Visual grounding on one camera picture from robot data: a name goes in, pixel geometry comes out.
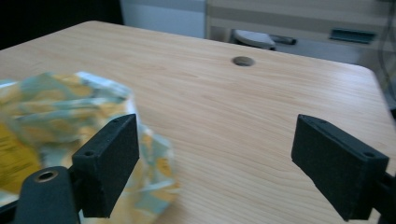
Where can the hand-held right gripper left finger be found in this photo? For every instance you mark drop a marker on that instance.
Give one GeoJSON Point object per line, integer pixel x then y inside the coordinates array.
{"type": "Point", "coordinates": [106, 168]}

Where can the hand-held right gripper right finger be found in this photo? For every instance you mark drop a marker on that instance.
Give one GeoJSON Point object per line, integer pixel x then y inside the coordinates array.
{"type": "Point", "coordinates": [336, 168]}

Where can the teal orange-print shopping bag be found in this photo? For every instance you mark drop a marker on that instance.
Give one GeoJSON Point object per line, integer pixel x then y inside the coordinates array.
{"type": "Point", "coordinates": [56, 124]}

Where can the black curtain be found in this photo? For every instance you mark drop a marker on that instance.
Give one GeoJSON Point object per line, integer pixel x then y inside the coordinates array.
{"type": "Point", "coordinates": [56, 18]}

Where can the white cabinet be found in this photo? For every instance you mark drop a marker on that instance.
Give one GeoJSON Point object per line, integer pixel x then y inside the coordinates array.
{"type": "Point", "coordinates": [162, 17]}

